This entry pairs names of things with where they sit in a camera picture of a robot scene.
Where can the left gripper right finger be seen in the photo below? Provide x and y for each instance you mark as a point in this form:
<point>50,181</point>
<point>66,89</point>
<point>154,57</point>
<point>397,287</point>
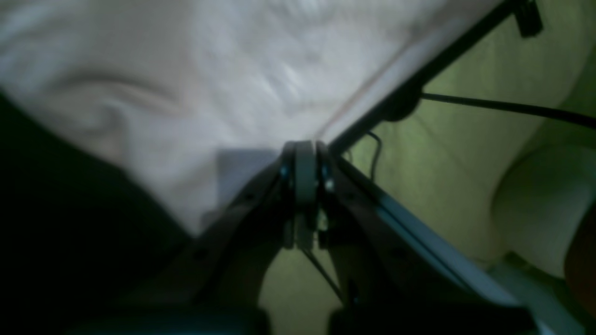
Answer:
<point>395,280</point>

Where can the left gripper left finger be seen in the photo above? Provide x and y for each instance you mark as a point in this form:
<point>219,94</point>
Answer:
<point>211,288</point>

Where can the pink T-shirt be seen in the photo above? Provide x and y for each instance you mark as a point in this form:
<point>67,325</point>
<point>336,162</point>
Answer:
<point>191,97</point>

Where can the black table cloth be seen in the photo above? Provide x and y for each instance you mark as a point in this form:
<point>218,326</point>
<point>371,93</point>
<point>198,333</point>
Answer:
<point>78,234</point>

